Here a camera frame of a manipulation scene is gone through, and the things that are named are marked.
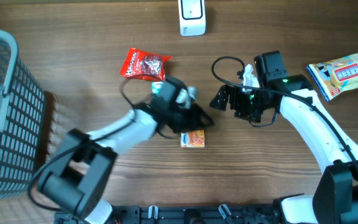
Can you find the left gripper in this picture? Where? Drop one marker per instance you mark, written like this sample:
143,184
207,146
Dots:
201,121

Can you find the red candy bag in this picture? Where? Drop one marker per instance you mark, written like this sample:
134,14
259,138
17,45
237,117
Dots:
143,65

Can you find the small orange box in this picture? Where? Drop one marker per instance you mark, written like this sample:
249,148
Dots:
192,139

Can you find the white barcode scanner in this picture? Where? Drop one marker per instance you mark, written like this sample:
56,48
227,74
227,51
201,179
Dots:
192,17

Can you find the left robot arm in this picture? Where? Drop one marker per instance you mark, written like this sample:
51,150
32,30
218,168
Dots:
76,176

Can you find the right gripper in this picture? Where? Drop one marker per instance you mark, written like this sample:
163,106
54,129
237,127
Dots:
224,91

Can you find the small teal tissue pack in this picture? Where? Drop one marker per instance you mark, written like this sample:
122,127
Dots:
156,86

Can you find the black mounting rail base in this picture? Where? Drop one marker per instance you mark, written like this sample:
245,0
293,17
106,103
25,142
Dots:
223,214

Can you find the grey plastic shopping basket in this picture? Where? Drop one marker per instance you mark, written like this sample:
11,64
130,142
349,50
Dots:
22,110

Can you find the cream wet wipes pack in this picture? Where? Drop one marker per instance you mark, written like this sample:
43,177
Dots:
335,76

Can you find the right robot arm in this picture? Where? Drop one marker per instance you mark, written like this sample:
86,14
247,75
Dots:
267,85

